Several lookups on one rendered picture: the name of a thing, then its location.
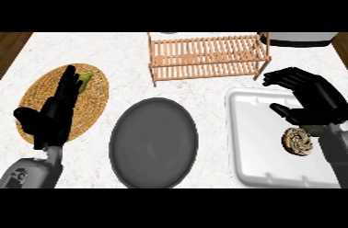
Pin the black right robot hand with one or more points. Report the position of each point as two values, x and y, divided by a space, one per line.
313 96

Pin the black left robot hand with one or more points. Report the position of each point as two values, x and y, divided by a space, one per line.
54 115

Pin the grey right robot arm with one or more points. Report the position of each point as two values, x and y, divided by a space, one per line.
333 152

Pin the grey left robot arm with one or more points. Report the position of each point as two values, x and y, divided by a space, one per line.
34 172

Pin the brown swirl cupcake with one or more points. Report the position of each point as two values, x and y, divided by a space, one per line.
296 141

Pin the white rectangular tray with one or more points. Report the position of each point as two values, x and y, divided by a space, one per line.
267 139

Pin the wooden tiered shelf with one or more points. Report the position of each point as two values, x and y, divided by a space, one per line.
208 57

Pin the round wicker placemat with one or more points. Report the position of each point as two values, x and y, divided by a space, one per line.
68 100

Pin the green vegetable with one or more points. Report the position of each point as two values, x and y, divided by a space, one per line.
86 81

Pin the white and black appliance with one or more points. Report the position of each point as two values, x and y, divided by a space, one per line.
299 38

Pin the dark grey round plate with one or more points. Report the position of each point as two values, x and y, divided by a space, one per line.
153 143

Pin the small grey object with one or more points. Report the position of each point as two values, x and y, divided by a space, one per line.
169 32

